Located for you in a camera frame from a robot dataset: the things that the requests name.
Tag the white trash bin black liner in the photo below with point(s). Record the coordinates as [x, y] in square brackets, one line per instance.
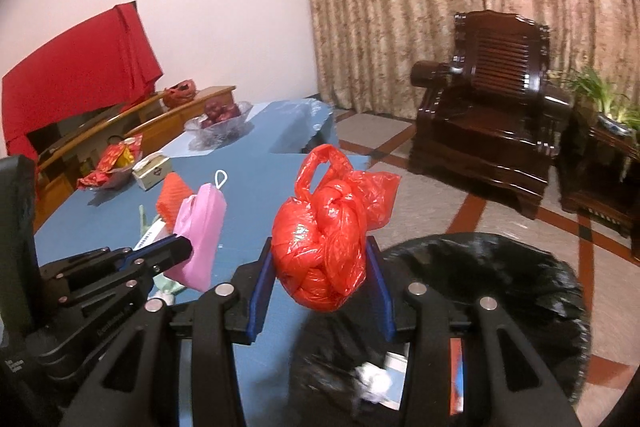
[500, 297]

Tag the small red plastic bag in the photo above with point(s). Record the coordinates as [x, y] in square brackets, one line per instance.
[179, 93]

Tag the wooden television cabinet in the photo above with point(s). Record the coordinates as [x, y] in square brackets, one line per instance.
[170, 119]

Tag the light green plastic utensil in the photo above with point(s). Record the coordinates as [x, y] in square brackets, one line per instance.
[143, 219]
[167, 284]

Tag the potted green plant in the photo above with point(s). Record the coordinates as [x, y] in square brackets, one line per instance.
[605, 97]

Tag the dark wooden side table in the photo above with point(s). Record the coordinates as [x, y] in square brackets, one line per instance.
[600, 177]

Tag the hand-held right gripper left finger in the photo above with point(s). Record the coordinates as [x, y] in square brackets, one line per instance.
[260, 302]

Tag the glass fruit bowl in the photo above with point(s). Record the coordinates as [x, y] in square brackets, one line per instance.
[220, 132]

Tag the small crumpled white tissue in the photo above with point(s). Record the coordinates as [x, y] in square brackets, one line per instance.
[164, 298]

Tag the red cloth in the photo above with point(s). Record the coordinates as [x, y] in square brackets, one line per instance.
[75, 67]

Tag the red apple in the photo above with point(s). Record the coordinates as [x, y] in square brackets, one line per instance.
[210, 119]
[215, 107]
[231, 111]

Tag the pink small packet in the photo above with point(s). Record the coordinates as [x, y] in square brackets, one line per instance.
[200, 237]

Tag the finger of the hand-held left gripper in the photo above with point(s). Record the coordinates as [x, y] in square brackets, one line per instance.
[125, 289]
[150, 254]

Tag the black television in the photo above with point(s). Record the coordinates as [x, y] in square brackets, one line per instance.
[75, 127]

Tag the white tube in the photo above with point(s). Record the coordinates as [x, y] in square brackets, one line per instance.
[152, 237]

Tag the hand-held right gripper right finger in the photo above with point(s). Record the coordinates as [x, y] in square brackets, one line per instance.
[382, 302]

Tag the knotted red plastic bag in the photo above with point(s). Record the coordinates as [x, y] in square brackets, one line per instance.
[325, 247]

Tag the glass candy dish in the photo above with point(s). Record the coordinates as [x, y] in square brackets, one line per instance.
[114, 179]

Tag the white tissue box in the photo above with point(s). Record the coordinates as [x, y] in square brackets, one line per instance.
[150, 172]

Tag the dark wooden armchair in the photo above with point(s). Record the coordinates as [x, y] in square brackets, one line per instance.
[490, 107]

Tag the large orange foam fruit net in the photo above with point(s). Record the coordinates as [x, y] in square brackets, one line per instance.
[172, 197]

